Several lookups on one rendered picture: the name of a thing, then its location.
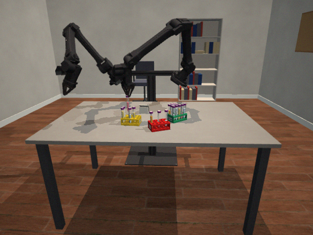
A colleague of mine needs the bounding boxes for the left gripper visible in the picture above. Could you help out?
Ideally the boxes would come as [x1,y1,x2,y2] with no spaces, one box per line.
[121,75,135,97]

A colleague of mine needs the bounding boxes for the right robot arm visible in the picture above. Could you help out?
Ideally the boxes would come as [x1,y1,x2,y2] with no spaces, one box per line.
[55,23,114,83]

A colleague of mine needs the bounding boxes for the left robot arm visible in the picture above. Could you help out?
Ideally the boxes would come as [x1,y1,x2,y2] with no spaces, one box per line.
[112,18,196,85]

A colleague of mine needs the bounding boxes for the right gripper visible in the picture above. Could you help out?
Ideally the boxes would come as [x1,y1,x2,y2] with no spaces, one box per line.
[62,73,78,95]

